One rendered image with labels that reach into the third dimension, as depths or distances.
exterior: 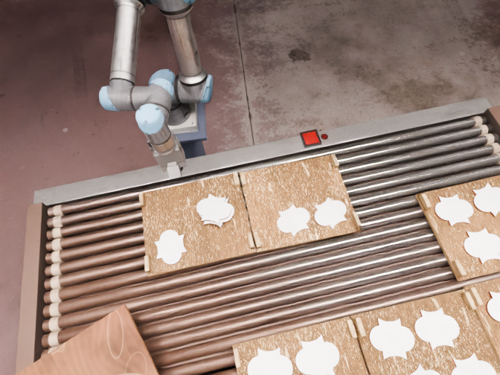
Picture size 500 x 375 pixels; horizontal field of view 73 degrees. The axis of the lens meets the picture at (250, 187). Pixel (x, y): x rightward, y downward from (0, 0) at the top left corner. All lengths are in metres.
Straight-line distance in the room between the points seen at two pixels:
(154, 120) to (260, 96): 1.98
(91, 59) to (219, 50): 1.16
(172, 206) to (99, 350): 0.56
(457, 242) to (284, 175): 0.69
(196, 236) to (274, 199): 0.34
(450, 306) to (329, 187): 0.59
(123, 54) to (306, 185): 0.82
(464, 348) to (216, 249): 0.89
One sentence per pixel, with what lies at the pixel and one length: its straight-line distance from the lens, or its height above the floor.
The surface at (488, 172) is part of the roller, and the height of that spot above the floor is 0.92.
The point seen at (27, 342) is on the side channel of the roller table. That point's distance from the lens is 1.47.
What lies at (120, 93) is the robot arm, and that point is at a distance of 1.14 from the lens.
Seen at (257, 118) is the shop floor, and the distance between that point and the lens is 2.77.
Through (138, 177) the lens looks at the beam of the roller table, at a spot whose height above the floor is 0.92.
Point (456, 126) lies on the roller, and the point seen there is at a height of 0.92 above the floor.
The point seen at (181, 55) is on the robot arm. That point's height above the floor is 1.27.
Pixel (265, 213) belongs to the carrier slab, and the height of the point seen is 0.94.
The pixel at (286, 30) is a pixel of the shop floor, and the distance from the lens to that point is 3.49.
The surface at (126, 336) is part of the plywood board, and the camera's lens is 1.22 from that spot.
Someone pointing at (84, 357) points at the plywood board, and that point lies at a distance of 1.27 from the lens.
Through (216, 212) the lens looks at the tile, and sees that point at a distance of 1.32.
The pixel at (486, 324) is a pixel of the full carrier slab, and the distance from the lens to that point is 1.46.
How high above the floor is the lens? 2.19
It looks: 64 degrees down
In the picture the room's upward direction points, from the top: 4 degrees counter-clockwise
